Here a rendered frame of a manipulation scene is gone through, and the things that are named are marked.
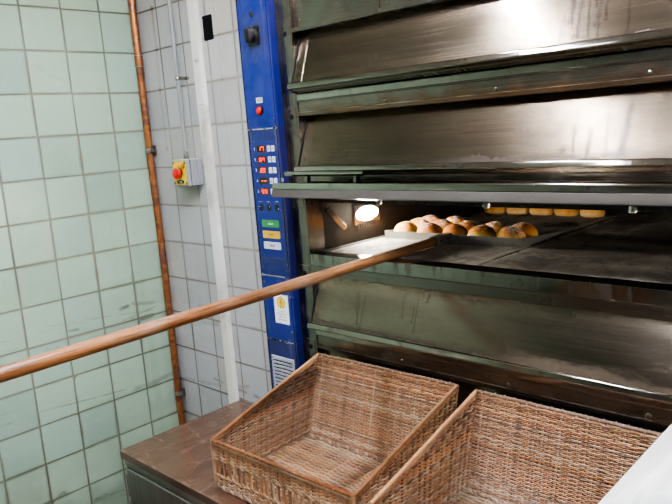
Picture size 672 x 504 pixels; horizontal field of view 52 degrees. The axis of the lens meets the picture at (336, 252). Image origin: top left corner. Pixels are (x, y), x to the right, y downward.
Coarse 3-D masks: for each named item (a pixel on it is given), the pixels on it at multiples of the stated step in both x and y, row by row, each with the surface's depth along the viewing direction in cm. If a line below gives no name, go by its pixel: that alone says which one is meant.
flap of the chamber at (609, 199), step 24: (288, 192) 209; (312, 192) 202; (336, 192) 195; (360, 192) 189; (384, 192) 183; (408, 192) 178; (432, 192) 173; (456, 192) 168; (480, 192) 163; (504, 192) 159; (528, 192) 155; (552, 192) 151
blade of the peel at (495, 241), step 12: (540, 228) 242; (552, 228) 240; (564, 228) 238; (456, 240) 229; (468, 240) 225; (480, 240) 222; (492, 240) 219; (504, 240) 216; (516, 240) 213; (528, 240) 214; (540, 240) 220
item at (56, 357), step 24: (432, 240) 222; (360, 264) 196; (264, 288) 171; (288, 288) 176; (192, 312) 155; (216, 312) 160; (120, 336) 142; (144, 336) 146; (24, 360) 129; (48, 360) 131; (72, 360) 136
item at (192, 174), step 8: (176, 160) 261; (184, 160) 258; (192, 160) 258; (200, 160) 261; (184, 168) 258; (192, 168) 259; (200, 168) 261; (184, 176) 259; (192, 176) 259; (200, 176) 262; (176, 184) 263; (184, 184) 260; (192, 184) 259; (200, 184) 262
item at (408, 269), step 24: (312, 264) 229; (336, 264) 222; (384, 264) 207; (408, 264) 201; (432, 264) 197; (456, 264) 195; (528, 288) 175; (552, 288) 171; (576, 288) 166; (600, 288) 162; (624, 288) 158; (648, 288) 155
